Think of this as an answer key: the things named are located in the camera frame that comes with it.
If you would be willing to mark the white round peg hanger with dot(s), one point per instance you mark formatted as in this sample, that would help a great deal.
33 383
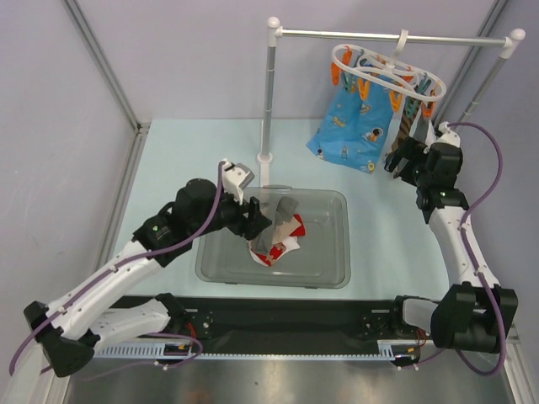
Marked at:
408 87

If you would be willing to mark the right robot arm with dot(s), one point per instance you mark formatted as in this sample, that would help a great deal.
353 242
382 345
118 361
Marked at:
476 312

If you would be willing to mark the white sock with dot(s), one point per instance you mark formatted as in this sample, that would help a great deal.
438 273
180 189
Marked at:
290 242

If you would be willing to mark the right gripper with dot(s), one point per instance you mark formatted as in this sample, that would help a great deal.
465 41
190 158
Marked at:
413 161

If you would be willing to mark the blue space-print cloth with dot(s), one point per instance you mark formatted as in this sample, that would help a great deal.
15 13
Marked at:
353 131

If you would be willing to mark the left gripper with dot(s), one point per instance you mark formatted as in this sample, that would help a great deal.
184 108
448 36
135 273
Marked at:
250 226

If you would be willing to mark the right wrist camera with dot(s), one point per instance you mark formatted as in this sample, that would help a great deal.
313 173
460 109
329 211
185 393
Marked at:
443 133

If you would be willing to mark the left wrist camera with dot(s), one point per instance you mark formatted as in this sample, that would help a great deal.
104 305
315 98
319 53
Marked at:
235 178

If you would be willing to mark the grey sock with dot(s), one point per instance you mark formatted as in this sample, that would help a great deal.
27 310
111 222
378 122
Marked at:
279 210

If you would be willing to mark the white metal drying rack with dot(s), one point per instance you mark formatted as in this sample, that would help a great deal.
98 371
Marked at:
507 47

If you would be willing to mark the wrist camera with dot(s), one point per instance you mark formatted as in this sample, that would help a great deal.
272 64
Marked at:
443 133
235 178

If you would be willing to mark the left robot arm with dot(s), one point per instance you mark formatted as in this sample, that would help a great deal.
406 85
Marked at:
72 329

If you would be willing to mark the clear plastic bin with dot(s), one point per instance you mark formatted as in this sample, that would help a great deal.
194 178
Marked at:
307 244

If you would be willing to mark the beige red reindeer sock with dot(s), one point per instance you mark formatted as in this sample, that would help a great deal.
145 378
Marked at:
292 228
272 257

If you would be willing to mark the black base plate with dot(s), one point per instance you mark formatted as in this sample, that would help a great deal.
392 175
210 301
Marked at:
242 326

